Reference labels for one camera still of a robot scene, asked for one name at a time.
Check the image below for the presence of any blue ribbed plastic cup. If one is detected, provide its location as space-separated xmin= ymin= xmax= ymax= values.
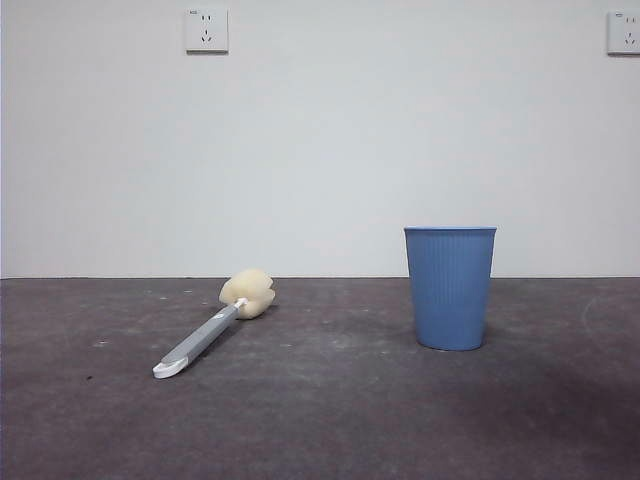
xmin=403 ymin=225 xmax=498 ymax=352

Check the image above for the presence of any grey-handled sponge cup brush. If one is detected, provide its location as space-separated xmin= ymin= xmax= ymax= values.
xmin=152 ymin=268 xmax=276 ymax=381

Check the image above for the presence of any white wall socket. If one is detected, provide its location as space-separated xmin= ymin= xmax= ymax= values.
xmin=606 ymin=10 xmax=640 ymax=56
xmin=185 ymin=8 xmax=230 ymax=55

